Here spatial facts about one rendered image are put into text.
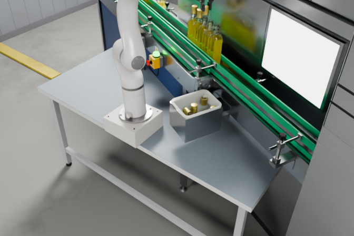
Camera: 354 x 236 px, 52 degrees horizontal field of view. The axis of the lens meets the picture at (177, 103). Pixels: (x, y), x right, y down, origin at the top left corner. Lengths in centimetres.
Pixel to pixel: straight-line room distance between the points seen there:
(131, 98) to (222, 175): 61
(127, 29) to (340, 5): 92
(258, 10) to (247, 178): 83
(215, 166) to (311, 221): 64
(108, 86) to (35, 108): 135
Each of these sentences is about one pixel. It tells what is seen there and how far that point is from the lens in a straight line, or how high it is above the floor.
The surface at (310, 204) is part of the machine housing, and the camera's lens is 142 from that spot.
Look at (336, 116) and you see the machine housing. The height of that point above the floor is 147.
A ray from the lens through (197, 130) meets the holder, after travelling 188.
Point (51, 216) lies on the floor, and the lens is 275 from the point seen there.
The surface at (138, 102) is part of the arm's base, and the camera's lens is 195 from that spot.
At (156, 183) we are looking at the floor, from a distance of 281.
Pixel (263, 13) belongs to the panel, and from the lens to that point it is 184.
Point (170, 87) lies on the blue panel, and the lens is 236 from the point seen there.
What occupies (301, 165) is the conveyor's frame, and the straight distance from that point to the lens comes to 163.
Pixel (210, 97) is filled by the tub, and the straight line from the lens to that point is 194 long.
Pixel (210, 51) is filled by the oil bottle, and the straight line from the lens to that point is 202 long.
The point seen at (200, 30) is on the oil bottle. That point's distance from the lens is 207.
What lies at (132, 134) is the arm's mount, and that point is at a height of 84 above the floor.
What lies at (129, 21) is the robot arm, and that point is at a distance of 175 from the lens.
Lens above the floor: 214
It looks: 37 degrees down
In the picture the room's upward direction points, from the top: 1 degrees clockwise
